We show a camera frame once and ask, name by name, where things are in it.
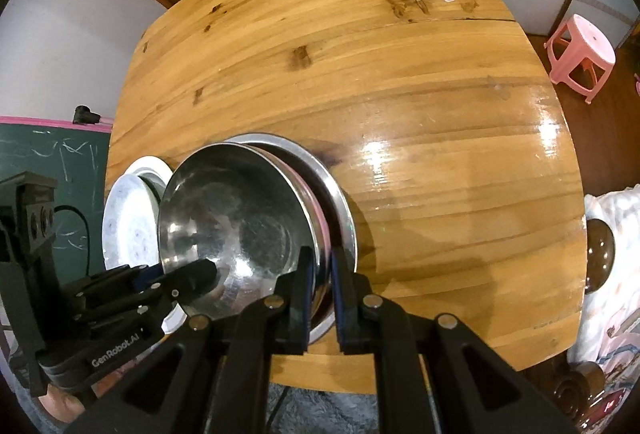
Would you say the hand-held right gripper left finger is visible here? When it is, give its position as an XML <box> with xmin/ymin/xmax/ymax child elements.
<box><xmin>62</xmin><ymin>247</ymin><xmax>321</xmax><ymax>434</ymax></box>

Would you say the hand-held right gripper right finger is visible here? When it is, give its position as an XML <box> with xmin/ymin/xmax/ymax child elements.
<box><xmin>330</xmin><ymin>247</ymin><xmax>576</xmax><ymax>434</ymax></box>

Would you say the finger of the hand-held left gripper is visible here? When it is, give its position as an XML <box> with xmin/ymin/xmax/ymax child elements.
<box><xmin>75</xmin><ymin>258</ymin><xmax>219</xmax><ymax>330</ymax></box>
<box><xmin>75</xmin><ymin>265</ymin><xmax>165</xmax><ymax>305</ymax></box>

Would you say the white patterned oval plate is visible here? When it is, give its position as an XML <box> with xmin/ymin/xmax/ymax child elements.
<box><xmin>102</xmin><ymin>164</ymin><xmax>166</xmax><ymax>282</ymax></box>

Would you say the steel bowl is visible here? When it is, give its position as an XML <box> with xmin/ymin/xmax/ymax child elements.
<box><xmin>157</xmin><ymin>144</ymin><xmax>333</xmax><ymax>345</ymax></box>

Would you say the large steel basin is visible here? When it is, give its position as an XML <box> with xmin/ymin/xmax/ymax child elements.
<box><xmin>225</xmin><ymin>133</ymin><xmax>358</xmax><ymax>345</ymax></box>

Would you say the person's left hand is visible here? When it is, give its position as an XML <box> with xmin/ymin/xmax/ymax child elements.
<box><xmin>42</xmin><ymin>384</ymin><xmax>86</xmax><ymax>425</ymax></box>

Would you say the plain white plate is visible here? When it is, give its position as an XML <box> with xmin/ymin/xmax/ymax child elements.
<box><xmin>120</xmin><ymin>155</ymin><xmax>188</xmax><ymax>335</ymax></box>

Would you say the grey fleece clothing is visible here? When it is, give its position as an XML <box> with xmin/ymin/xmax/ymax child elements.
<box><xmin>265</xmin><ymin>381</ymin><xmax>383</xmax><ymax>434</ymax></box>

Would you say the green chalkboard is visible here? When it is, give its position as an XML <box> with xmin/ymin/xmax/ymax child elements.
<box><xmin>0</xmin><ymin>115</ymin><xmax>113</xmax><ymax>285</ymax></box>

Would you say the carved wooden armrest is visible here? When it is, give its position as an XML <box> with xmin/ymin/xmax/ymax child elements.
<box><xmin>550</xmin><ymin>217</ymin><xmax>618</xmax><ymax>417</ymax></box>

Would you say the white printed blanket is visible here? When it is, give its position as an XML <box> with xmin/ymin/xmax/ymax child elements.
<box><xmin>567</xmin><ymin>184</ymin><xmax>640</xmax><ymax>415</ymax></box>

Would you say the pink plastic stool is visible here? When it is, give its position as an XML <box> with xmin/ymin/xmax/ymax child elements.
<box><xmin>544</xmin><ymin>13</ymin><xmax>617</xmax><ymax>105</ymax></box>

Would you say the black cable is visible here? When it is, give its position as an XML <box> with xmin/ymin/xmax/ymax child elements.
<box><xmin>50</xmin><ymin>204</ymin><xmax>92</xmax><ymax>276</ymax></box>

